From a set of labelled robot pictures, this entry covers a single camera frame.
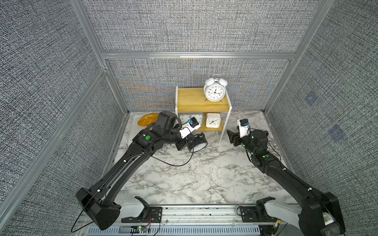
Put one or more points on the small white square alarm clock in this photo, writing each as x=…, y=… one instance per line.
x=213, y=120

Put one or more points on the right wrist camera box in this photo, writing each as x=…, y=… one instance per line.
x=243, y=127

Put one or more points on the wooden two-tier white-frame shelf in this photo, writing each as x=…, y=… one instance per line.
x=193, y=100

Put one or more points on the oval brown bread loaf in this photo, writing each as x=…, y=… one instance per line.
x=148, y=119

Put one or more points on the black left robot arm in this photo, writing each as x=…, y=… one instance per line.
x=98, y=201

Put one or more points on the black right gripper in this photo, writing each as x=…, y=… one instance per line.
x=234, y=137

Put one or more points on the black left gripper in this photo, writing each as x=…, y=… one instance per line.
x=183, y=143

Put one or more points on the white twin-bell alarm clock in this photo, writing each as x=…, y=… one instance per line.
x=215, y=88

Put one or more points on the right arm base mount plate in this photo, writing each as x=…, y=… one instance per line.
x=250, y=214

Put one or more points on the white rectangular tray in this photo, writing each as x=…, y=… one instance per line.
x=135, y=128

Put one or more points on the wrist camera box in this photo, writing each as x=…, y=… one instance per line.
x=189, y=127
x=243, y=127

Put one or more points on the black twin-bell alarm clock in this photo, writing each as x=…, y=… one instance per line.
x=197, y=142

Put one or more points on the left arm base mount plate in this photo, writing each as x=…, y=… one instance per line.
x=149, y=214

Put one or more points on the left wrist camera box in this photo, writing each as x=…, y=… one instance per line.
x=189, y=127

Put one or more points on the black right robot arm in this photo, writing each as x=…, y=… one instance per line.
x=320, y=213

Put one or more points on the grey square alarm clock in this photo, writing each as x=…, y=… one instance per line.
x=184, y=117

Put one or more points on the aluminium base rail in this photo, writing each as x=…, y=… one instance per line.
x=205, y=220

